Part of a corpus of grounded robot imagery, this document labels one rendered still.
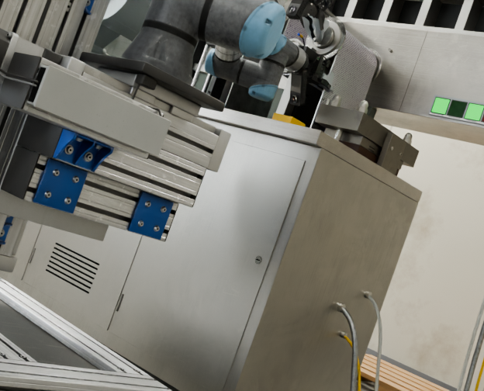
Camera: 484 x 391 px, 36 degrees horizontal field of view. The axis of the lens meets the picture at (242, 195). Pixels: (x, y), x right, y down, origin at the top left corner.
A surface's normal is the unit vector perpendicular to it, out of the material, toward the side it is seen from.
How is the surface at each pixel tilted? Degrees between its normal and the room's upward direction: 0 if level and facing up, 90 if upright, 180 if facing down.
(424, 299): 90
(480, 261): 90
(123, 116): 90
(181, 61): 72
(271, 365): 90
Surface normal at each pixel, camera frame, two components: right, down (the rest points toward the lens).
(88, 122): 0.68, 0.22
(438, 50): -0.59, -0.24
